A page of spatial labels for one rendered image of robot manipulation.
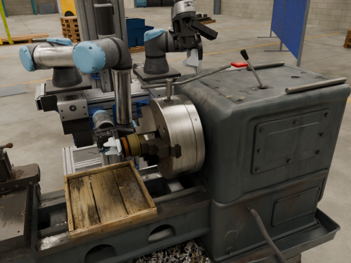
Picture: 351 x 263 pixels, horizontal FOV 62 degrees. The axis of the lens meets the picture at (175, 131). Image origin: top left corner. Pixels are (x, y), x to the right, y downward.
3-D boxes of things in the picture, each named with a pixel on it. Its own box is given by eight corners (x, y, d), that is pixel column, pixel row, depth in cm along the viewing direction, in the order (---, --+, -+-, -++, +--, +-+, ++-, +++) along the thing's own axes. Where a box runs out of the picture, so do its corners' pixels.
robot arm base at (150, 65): (140, 69, 175) (139, 52, 171) (164, 66, 180) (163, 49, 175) (147, 75, 163) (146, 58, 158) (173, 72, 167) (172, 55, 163)
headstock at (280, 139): (268, 126, 169) (277, 58, 151) (337, 169, 129) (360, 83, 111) (172, 148, 149) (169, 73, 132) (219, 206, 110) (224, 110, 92)
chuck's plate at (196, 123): (172, 144, 138) (173, 82, 121) (202, 187, 114) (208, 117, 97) (165, 145, 137) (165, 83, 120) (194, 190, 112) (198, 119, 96)
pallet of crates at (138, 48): (144, 44, 870) (142, 16, 835) (160, 48, 813) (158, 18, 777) (107, 50, 807) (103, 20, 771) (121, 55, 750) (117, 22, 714)
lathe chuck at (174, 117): (165, 145, 137) (165, 83, 120) (194, 190, 112) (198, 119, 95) (147, 150, 134) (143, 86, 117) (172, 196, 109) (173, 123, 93)
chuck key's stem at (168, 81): (166, 109, 107) (166, 80, 101) (164, 107, 109) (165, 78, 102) (172, 109, 107) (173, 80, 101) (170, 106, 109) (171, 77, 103)
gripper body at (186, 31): (174, 52, 110) (169, 19, 108) (195, 50, 112) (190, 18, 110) (182, 49, 102) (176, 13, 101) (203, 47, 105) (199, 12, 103)
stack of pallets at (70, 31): (96, 35, 1058) (93, 13, 1025) (108, 38, 998) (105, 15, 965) (62, 40, 986) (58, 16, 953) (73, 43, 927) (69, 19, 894)
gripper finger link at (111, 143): (106, 155, 103) (102, 144, 111) (123, 152, 105) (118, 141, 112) (105, 147, 101) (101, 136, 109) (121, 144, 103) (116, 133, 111)
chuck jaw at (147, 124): (161, 131, 117) (154, 104, 119) (164, 128, 113) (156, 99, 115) (135, 137, 114) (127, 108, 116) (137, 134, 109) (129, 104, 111)
